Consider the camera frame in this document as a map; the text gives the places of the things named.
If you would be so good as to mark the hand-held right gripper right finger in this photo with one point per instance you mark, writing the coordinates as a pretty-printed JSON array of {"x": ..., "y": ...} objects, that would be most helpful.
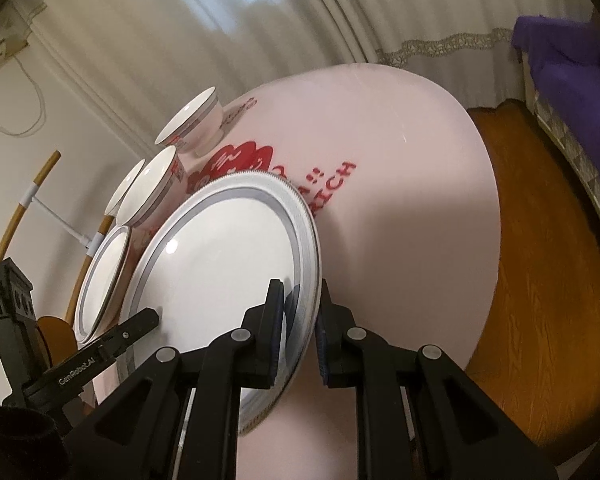
[{"x": 322, "y": 355}]

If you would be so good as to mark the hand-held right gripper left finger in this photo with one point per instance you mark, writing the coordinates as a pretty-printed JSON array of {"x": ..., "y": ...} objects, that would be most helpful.
[{"x": 277, "y": 320}]

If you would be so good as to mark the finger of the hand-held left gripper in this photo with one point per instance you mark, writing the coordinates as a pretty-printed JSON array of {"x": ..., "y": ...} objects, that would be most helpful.
[{"x": 135, "y": 327}]

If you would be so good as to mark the small white grey-rimmed plate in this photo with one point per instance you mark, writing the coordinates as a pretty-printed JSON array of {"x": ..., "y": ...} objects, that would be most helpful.
[{"x": 102, "y": 280}]

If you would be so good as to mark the large white grey-rimmed plate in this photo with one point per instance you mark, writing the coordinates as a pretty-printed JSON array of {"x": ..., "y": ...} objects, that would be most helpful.
[{"x": 215, "y": 270}]

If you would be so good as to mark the white grey-rimmed bowl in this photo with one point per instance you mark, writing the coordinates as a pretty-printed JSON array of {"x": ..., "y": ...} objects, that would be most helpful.
[
  {"x": 155, "y": 185},
  {"x": 200, "y": 120},
  {"x": 122, "y": 192}
]

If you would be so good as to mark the short wooden bar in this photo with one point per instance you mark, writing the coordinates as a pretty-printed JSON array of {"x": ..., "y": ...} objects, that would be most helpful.
[{"x": 82, "y": 270}]

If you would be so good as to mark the long wooden bar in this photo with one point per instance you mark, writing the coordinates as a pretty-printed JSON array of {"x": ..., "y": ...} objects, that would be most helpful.
[{"x": 30, "y": 195}]

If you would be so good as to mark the pink printed table cover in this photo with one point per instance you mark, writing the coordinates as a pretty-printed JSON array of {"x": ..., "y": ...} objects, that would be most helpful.
[{"x": 405, "y": 210}]

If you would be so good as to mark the white air conditioner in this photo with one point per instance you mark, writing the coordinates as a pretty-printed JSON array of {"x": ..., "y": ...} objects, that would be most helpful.
[{"x": 0, "y": 57}]

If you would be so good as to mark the grey-white curtain panel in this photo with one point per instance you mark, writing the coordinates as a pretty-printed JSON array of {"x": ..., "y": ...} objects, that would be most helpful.
[
  {"x": 430, "y": 10},
  {"x": 180, "y": 35}
]

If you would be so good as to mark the brown sofa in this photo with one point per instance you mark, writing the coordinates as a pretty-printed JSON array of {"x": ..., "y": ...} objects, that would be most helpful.
[{"x": 565, "y": 145}]

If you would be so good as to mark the purple blanket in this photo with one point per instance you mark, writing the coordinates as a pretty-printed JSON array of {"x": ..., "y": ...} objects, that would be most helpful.
[{"x": 570, "y": 75}]

